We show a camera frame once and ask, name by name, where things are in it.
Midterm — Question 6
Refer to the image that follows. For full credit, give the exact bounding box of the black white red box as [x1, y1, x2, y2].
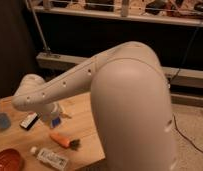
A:
[20, 113, 39, 130]

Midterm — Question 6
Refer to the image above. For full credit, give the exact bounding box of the light blue cup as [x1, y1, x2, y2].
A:
[0, 113, 11, 130]

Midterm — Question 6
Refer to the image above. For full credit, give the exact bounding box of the grey metal pole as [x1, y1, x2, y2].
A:
[27, 0, 51, 55]

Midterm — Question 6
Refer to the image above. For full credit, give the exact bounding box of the black cable on floor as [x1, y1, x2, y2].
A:
[168, 26, 203, 171]

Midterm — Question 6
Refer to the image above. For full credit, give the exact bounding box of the blue sponge block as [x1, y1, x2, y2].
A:
[51, 117, 61, 128]

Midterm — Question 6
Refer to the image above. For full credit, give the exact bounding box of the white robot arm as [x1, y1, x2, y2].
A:
[12, 41, 177, 171]

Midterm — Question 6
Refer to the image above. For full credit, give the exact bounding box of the grey metal shelf frame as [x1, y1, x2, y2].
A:
[32, 0, 203, 107]

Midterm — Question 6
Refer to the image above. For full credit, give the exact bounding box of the white plastic bottle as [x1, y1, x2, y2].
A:
[30, 146, 69, 171]

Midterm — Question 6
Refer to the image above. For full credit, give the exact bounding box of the red ceramic bowl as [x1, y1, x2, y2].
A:
[0, 149, 23, 171]

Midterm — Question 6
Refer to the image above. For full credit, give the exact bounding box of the orange toy carrot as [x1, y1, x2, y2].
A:
[49, 133, 80, 150]

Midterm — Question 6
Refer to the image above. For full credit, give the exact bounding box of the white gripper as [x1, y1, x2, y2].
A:
[40, 102, 72, 124]

